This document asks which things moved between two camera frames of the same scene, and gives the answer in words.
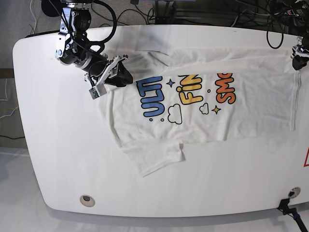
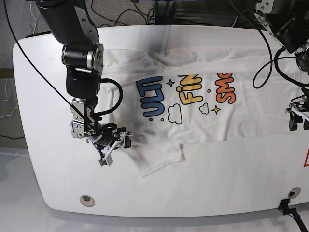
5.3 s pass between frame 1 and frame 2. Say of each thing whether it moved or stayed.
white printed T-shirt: stayed
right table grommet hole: stayed
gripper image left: moved
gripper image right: moved
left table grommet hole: stayed
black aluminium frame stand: stayed
